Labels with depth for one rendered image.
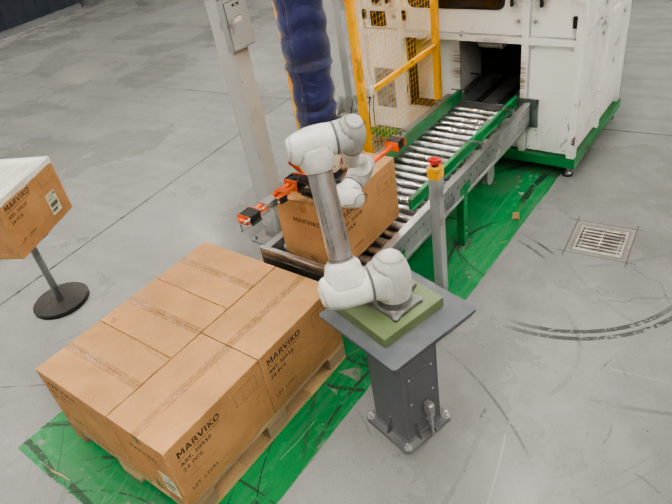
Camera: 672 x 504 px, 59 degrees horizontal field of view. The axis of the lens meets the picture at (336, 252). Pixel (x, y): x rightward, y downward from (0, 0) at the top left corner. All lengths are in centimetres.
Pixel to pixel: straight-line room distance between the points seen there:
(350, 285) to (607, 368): 164
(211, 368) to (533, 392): 165
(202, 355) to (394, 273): 109
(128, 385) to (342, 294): 117
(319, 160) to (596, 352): 199
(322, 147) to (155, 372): 140
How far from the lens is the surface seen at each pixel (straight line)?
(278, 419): 321
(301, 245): 333
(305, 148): 227
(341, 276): 239
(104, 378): 313
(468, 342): 356
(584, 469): 310
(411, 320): 254
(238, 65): 399
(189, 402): 282
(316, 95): 297
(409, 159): 424
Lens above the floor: 254
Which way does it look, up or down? 36 degrees down
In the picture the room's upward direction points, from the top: 10 degrees counter-clockwise
